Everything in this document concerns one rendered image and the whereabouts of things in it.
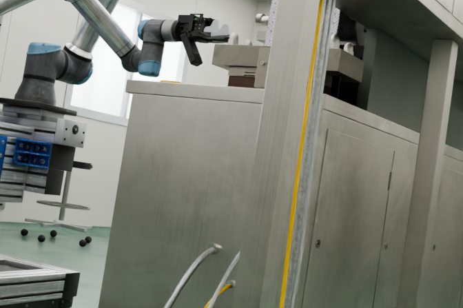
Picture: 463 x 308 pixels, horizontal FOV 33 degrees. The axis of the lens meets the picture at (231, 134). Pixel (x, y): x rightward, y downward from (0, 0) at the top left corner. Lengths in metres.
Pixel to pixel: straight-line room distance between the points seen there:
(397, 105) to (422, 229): 0.42
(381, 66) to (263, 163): 0.93
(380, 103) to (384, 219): 0.37
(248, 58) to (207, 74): 6.20
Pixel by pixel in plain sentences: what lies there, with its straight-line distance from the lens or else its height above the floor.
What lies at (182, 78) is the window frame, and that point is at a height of 1.62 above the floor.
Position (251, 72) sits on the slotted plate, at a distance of 2.16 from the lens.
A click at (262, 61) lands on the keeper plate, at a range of 2.11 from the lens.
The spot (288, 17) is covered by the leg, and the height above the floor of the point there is 0.96.
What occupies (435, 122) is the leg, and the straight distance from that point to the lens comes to 2.26.
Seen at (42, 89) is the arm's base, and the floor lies 0.87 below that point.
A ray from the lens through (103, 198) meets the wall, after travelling 7.24.
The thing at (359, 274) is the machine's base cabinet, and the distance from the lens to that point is 2.30.
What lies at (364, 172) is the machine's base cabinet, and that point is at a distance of 2.23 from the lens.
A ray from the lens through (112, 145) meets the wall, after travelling 7.24.
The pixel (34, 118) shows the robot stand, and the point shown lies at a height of 0.76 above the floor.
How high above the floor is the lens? 0.64
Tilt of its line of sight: 4 degrees up
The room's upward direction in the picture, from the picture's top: 9 degrees clockwise
